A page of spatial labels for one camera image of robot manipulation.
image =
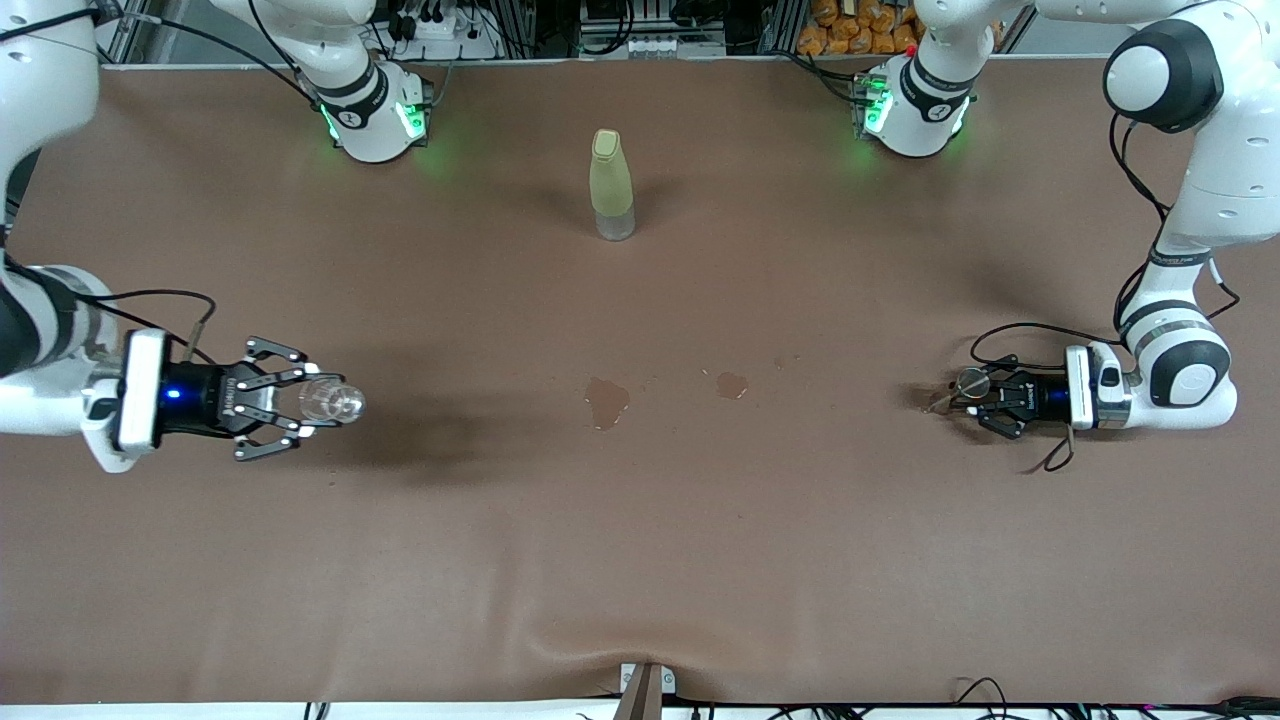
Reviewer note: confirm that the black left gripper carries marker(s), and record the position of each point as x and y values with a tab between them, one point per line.
1040	398

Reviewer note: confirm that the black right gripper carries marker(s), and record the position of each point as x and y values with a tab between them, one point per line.
200	396

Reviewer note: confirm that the metal jigger measuring cup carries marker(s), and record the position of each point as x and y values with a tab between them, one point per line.
970	381

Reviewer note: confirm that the clear glass cup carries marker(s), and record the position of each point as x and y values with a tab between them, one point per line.
340	402

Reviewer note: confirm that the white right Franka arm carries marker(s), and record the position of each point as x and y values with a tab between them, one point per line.
40	400

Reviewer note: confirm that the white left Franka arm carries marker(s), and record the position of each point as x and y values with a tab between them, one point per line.
1190	370

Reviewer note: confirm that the small brown liquid puddle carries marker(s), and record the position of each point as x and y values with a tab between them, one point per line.
731	385

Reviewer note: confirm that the large brown liquid puddle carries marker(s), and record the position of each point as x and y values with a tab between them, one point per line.
606	402

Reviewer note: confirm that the brown table cloth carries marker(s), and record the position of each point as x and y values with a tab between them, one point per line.
640	550

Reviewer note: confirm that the yellow-green bottle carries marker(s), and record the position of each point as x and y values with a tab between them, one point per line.
610	185

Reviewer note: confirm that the orange snack packs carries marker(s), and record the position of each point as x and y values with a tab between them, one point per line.
840	30

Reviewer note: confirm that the white power strip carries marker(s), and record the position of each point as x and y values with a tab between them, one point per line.
440	28

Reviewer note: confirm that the grey connector strip device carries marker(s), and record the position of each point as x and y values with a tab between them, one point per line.
650	45

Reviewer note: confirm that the aluminium frame post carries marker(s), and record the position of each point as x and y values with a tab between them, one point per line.
125	35

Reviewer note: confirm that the metal table edge bracket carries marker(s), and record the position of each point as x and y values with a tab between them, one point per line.
645	695

